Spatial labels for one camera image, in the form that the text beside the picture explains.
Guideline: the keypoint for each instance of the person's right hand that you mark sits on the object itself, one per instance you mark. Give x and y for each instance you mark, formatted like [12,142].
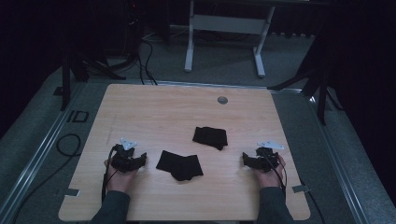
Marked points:
[270,179]

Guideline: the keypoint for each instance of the black cloth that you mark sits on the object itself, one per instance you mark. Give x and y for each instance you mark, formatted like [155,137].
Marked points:
[180,165]
[211,137]

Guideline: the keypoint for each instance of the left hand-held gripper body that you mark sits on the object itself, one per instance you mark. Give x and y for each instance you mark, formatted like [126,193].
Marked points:
[123,158]

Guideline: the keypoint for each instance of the person's left hand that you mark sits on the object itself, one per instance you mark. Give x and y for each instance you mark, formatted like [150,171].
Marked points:
[121,182]

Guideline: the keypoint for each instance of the metal floor rail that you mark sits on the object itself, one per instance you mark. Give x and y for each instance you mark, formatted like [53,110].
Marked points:
[336,161]
[40,146]

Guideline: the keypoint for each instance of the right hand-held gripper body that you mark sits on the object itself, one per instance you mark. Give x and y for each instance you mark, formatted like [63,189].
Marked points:
[267,158]

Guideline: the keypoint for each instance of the white metal desk frame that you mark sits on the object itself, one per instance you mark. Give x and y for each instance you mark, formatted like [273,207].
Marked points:
[229,24]

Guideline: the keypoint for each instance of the grey round table grommet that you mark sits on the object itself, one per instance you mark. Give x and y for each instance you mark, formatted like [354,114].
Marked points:
[222,100]

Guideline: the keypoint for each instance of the black tripod stand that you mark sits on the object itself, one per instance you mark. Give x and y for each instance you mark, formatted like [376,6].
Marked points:
[66,81]
[322,93]

